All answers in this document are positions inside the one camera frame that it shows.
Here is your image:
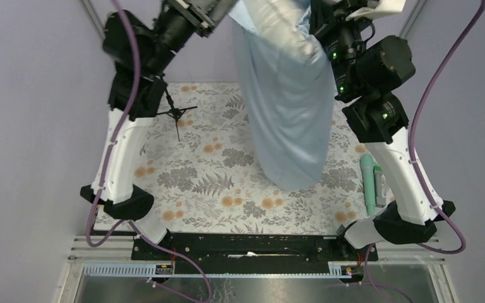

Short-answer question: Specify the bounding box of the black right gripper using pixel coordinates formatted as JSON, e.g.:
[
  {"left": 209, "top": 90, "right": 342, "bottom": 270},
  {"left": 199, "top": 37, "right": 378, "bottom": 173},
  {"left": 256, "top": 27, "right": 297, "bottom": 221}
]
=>
[{"left": 306, "top": 0, "right": 378, "bottom": 98}]

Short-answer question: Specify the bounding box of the light blue pillowcase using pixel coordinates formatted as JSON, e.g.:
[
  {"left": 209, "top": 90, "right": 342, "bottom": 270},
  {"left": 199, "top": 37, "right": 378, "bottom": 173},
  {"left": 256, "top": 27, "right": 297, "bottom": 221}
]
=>
[{"left": 229, "top": 1, "right": 336, "bottom": 191}]

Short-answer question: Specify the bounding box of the white pillow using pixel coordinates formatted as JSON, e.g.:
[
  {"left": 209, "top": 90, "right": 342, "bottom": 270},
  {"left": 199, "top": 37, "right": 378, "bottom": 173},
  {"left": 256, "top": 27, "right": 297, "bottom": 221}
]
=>
[{"left": 242, "top": 0, "right": 323, "bottom": 61}]

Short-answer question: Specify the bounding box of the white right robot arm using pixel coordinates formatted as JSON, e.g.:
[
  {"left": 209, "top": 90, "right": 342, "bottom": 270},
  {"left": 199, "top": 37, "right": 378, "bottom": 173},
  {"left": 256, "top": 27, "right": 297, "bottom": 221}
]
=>
[{"left": 309, "top": 1, "right": 455, "bottom": 260}]

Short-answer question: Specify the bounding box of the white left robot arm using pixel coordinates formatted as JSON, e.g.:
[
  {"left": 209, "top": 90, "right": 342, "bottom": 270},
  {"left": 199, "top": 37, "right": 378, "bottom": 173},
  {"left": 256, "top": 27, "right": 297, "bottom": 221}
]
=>
[{"left": 80, "top": 1, "right": 235, "bottom": 259}]

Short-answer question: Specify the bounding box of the black microphone tripod stand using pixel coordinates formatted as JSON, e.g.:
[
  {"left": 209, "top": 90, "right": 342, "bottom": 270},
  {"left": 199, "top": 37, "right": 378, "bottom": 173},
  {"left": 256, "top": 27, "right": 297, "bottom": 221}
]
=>
[{"left": 157, "top": 87, "right": 198, "bottom": 141}]

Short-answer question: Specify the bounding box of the teal green cylindrical tool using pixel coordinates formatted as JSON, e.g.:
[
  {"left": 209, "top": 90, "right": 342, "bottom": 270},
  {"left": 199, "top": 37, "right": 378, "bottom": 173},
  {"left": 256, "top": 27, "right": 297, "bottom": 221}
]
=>
[{"left": 359, "top": 153, "right": 376, "bottom": 216}]

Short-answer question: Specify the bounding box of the floral patterned bed sheet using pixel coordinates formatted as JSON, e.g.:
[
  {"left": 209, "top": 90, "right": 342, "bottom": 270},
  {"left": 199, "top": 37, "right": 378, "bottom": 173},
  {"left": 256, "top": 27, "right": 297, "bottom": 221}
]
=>
[{"left": 93, "top": 81, "right": 399, "bottom": 236}]

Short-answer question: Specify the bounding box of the white slotted cable duct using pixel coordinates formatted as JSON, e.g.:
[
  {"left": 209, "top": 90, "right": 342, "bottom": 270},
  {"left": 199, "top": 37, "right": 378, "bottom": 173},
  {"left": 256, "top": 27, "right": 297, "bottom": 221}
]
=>
[{"left": 84, "top": 261, "right": 352, "bottom": 280}]

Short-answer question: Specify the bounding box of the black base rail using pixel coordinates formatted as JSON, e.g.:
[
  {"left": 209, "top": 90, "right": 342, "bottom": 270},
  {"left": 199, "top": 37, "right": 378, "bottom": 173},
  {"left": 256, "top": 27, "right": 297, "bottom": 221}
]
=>
[{"left": 131, "top": 233, "right": 378, "bottom": 275}]

